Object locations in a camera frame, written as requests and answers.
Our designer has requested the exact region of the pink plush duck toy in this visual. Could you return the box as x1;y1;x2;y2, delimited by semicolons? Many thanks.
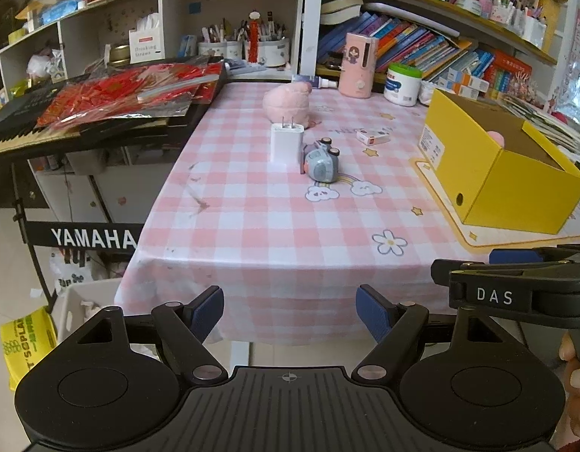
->
487;131;505;148

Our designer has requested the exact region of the grey blue toy camera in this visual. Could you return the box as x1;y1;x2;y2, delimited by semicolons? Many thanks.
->
300;137;340;184

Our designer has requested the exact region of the white wall charger plug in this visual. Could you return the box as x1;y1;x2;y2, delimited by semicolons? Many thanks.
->
269;121;305;173

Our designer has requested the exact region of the person's right hand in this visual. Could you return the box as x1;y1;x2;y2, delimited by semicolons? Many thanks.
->
552;333;580;451

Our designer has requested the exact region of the white storage bin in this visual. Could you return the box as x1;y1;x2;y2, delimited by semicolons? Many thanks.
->
52;279;120;344

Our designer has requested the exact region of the yellow cardboard box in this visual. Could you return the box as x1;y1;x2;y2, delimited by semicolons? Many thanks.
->
419;90;580;235

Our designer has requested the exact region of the pink checked tablecloth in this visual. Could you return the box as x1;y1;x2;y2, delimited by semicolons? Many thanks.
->
114;81;580;345

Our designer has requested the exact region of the yellow plastic bag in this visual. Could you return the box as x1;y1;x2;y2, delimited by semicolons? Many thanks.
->
0;306;57;391

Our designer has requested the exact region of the small white red box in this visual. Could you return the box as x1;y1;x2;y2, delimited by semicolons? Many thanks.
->
356;128;391;147

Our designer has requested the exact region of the white quilted pouch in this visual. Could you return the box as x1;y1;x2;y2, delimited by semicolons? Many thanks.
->
417;81;453;106

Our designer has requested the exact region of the red foil decoration bag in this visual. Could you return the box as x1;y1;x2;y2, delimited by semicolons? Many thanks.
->
36;57;225;130

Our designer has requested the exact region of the white jar green lid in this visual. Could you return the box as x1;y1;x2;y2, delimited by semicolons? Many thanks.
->
384;62;423;107

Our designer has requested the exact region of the pale pink plush toy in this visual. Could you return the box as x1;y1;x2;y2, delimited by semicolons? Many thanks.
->
262;82;312;128

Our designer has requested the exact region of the white spray bottle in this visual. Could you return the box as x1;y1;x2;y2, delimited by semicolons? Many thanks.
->
292;75;338;89

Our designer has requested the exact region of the black Yamaha keyboard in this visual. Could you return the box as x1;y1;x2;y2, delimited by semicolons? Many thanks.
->
0;57;230;255

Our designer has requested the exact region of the pink cylindrical humidifier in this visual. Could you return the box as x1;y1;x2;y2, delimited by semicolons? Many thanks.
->
338;33;379;99

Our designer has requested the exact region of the row of colourful books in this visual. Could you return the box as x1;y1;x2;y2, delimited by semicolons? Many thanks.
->
317;9;476;78

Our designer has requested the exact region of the white drinking straws box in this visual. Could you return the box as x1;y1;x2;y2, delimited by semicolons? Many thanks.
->
129;27;164;64

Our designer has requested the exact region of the red tassel doll ornament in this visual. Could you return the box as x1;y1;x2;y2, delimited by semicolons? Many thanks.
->
247;10;261;63

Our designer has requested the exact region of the white pen holder pot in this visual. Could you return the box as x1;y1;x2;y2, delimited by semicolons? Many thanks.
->
256;38;290;67

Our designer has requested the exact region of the white cubby shelf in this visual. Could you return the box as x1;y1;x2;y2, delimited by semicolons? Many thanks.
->
0;0;303;91

